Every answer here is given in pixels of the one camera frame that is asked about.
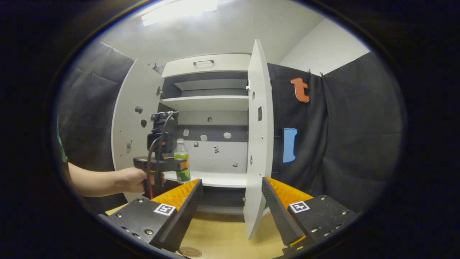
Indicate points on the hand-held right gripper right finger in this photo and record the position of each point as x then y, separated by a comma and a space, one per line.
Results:
278, 216

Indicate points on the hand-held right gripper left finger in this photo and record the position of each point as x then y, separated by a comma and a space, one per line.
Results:
187, 216

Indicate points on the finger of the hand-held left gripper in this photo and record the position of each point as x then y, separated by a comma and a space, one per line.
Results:
172, 164

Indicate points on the green label plastic bottle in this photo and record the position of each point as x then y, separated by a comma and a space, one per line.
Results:
184, 176

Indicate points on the round brown coaster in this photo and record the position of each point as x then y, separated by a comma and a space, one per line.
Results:
190, 251

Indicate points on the white cabinet door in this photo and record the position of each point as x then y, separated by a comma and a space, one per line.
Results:
258, 144
124, 118

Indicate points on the white cabinet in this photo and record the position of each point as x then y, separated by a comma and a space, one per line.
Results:
215, 178

